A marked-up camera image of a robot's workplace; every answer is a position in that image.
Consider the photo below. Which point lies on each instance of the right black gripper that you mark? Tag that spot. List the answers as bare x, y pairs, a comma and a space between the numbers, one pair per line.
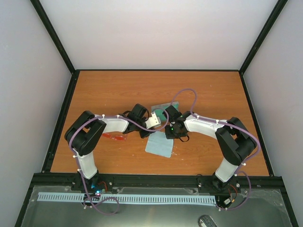
168, 135

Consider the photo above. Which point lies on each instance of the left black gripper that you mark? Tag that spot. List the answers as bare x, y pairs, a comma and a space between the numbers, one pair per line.
143, 135

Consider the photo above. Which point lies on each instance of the light blue cleaning cloth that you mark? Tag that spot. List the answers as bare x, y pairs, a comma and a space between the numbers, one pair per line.
158, 144

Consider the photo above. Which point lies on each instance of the red sunglasses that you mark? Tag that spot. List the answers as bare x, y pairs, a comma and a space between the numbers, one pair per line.
114, 136

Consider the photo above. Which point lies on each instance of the grey glasses case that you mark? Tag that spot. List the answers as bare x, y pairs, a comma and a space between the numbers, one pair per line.
158, 109

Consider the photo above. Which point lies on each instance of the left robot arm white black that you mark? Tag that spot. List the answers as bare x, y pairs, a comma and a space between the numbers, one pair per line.
86, 131

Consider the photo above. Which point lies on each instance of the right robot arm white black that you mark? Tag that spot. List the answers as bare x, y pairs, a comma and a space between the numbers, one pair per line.
235, 142

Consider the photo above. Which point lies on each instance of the left controller board with LED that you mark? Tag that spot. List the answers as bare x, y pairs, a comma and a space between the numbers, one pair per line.
98, 189

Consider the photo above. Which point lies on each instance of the black white oval object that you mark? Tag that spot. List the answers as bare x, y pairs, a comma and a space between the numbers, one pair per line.
206, 221

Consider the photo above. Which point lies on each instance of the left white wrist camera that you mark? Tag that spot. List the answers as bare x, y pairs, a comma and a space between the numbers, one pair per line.
153, 121

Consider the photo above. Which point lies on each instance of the right connector with wires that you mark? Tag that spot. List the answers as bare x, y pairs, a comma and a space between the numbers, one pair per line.
232, 192

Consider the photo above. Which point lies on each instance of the black aluminium frame rail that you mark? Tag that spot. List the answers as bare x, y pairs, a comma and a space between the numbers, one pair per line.
204, 184

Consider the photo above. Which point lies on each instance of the light blue slotted cable duct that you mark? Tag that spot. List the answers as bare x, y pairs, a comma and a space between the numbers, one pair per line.
132, 199

